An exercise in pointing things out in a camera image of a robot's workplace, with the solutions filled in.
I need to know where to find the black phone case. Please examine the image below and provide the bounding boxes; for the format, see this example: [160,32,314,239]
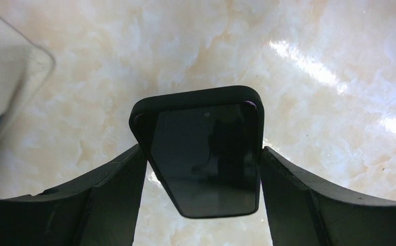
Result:
[129,85,265,218]

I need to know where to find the beige canvas tote bag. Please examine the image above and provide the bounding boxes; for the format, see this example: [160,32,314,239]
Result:
[0,16,55,139]

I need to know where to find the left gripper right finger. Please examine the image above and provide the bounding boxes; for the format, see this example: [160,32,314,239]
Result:
[260,147,396,245]

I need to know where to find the black smartphone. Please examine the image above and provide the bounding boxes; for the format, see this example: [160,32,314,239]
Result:
[135,101,262,219]

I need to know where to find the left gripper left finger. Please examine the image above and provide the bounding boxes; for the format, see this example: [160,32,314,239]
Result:
[0,145,147,245]

